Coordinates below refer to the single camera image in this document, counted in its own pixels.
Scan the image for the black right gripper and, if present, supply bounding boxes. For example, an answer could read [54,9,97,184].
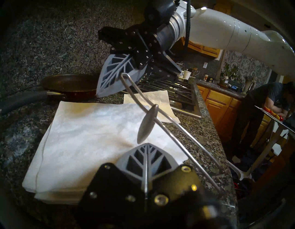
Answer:
[96,23,182,98]

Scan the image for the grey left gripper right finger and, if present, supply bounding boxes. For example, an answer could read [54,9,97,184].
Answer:
[147,143,179,183]

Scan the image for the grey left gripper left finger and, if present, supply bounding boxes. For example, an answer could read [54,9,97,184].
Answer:
[115,143,148,183]

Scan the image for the metal wire napkin holder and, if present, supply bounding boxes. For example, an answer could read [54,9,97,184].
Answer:
[120,73,223,193]

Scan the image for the single white napkin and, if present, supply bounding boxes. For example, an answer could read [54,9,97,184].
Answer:
[123,90,180,124]

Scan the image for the white napkin stack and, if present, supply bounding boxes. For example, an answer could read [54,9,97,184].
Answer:
[22,100,188,205]

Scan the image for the dark frying pan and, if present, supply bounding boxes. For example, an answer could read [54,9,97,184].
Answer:
[0,73,102,116]

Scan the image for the stainless gas cooktop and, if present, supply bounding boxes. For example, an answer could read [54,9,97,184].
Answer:
[138,74,202,118]

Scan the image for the wooden base cabinet row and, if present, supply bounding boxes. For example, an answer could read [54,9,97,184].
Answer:
[197,84,245,141]

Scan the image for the green houseplant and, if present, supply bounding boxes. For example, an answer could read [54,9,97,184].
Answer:
[220,62,239,86]

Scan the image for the red yellow food pile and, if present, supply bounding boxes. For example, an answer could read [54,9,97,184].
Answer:
[263,106,284,122]

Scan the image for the person in dark clothes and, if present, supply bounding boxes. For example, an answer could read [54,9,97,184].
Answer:
[230,82,295,162]

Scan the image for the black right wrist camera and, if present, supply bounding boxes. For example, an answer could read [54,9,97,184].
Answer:
[144,0,178,28]

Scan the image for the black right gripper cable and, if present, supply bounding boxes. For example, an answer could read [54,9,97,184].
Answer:
[183,0,192,53]

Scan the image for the wooden wall cabinet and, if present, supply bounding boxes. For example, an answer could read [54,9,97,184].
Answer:
[182,37,221,58]

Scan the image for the white pedestal table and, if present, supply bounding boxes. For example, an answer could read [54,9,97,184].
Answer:
[230,105,295,180]

